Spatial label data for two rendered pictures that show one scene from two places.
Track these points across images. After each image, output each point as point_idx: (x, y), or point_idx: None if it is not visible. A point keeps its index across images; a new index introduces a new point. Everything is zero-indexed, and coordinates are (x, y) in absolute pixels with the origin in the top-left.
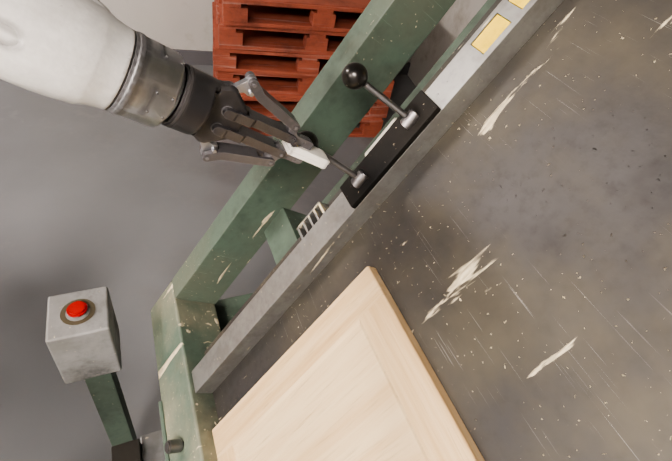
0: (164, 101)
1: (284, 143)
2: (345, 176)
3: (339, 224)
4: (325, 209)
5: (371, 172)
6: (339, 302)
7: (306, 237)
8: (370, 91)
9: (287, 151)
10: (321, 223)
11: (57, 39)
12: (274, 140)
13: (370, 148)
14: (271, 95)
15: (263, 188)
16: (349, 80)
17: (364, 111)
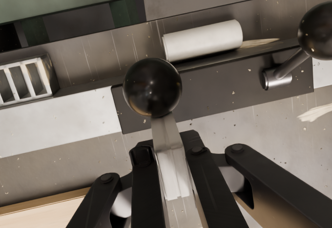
0: None
1: (166, 167)
2: None
3: (84, 136)
4: (48, 75)
5: (180, 107)
6: (40, 213)
7: (1, 115)
8: (305, 54)
9: (169, 197)
10: (44, 112)
11: None
12: (159, 175)
13: (180, 44)
14: (329, 200)
15: None
16: (331, 55)
17: None
